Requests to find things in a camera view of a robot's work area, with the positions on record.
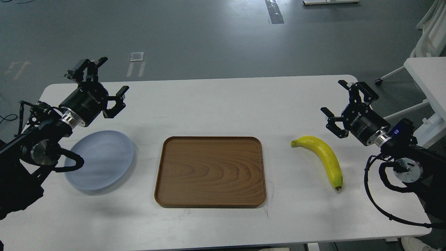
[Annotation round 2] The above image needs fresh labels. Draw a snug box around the white base at top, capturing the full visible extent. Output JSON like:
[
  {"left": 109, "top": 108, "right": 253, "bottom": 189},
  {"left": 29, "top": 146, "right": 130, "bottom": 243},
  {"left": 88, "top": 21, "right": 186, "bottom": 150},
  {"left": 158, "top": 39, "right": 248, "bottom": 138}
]
[{"left": 303, "top": 0, "right": 360, "bottom": 6}]

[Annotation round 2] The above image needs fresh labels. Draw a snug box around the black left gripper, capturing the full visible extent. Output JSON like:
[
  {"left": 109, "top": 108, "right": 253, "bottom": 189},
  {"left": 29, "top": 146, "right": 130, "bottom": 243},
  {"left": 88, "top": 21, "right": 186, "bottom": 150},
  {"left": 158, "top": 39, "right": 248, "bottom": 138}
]
[{"left": 59, "top": 57, "right": 129, "bottom": 127}]

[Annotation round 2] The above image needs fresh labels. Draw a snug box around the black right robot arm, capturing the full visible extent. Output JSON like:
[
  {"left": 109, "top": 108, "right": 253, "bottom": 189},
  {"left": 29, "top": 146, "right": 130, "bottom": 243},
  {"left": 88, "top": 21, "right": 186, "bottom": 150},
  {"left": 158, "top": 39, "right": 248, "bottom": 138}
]
[{"left": 321, "top": 80, "right": 445, "bottom": 229}]

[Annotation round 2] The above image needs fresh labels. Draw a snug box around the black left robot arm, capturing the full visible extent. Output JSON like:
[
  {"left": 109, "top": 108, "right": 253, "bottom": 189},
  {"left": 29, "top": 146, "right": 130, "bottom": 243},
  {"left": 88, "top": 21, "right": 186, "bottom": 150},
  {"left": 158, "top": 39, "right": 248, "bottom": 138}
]
[{"left": 0, "top": 57, "right": 129, "bottom": 219}]

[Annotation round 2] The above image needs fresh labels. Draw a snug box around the light blue round plate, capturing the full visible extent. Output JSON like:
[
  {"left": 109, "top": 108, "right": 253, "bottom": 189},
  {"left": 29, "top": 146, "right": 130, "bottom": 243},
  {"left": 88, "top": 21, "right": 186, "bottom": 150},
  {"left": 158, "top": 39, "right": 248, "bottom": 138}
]
[{"left": 65, "top": 130, "right": 134, "bottom": 191}]

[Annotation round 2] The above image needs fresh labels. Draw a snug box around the yellow banana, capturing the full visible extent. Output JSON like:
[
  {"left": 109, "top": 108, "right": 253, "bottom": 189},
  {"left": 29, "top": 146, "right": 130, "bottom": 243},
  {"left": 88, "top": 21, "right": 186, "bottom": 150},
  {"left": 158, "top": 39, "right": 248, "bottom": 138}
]
[{"left": 290, "top": 135, "right": 344, "bottom": 191}]

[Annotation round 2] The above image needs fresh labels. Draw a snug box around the white chair frame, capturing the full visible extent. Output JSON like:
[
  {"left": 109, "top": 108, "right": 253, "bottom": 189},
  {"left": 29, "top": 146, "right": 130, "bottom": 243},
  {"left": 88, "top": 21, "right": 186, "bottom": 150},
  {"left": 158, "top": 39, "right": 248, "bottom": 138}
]
[{"left": 375, "top": 0, "right": 446, "bottom": 86}]

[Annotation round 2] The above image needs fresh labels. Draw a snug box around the brown wooden tray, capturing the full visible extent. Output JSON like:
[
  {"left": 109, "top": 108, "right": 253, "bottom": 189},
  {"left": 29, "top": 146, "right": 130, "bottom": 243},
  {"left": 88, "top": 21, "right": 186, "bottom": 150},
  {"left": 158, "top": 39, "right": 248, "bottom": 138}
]
[{"left": 154, "top": 136, "right": 267, "bottom": 208}]

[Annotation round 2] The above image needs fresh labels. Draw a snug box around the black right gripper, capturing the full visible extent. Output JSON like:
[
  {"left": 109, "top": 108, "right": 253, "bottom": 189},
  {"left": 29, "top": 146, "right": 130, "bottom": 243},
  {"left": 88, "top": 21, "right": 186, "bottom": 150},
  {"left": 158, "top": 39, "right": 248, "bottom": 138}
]
[{"left": 321, "top": 80, "right": 390, "bottom": 146}]

